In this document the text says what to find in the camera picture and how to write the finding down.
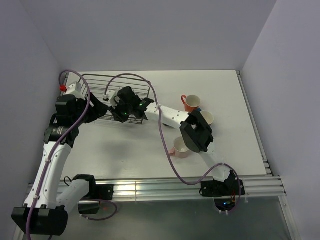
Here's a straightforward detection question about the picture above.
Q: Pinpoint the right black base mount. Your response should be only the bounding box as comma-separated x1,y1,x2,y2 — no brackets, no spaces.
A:
199,180,239,198

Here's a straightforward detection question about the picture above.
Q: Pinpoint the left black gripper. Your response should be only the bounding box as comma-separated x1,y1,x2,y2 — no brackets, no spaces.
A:
72,92,109,127

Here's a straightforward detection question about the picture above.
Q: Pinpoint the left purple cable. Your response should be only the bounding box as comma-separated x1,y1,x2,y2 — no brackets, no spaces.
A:
24,69,91,236

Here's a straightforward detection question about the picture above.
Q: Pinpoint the aluminium rail frame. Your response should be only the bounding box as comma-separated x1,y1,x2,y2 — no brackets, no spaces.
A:
96,175,287,202

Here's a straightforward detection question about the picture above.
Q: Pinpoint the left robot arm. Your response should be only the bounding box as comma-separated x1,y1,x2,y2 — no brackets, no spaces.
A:
11,94,109,237

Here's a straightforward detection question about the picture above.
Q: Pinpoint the dark wire dish rack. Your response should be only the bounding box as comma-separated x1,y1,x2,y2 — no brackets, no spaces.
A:
78,73,151,125

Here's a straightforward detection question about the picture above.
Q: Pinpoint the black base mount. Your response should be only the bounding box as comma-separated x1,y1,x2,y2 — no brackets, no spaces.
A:
199,180,239,198
96,184,114,201

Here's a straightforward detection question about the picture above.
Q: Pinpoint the blue mug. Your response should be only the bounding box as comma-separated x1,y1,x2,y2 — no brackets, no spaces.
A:
196,107,215,126

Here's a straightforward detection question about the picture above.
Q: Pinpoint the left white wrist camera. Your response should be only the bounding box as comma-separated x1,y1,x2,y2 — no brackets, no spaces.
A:
60,81,86,100

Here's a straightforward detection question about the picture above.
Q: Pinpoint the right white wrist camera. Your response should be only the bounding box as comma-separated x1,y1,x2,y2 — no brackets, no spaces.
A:
102,90,118,103

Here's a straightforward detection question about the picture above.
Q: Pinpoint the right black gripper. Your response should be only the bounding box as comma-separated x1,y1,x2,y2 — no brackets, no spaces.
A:
108,99,133,124

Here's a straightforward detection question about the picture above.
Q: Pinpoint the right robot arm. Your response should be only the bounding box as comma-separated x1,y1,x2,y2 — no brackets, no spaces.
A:
103,86,245,197

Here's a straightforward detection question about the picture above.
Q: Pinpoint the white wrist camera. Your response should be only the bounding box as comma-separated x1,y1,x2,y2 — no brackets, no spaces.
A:
102,90,118,103
60,81,86,100

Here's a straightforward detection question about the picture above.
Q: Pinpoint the orange mug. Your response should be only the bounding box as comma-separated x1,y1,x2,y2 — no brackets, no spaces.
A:
181,95,201,112

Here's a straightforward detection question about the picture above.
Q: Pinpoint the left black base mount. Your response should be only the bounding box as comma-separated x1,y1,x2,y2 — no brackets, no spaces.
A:
96,184,114,201

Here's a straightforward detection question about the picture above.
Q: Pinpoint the purple cable under table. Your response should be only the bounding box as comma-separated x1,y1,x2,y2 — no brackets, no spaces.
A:
79,199,118,222

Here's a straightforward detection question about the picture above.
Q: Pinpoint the pink mug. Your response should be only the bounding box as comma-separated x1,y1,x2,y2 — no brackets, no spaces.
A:
168,136,190,159

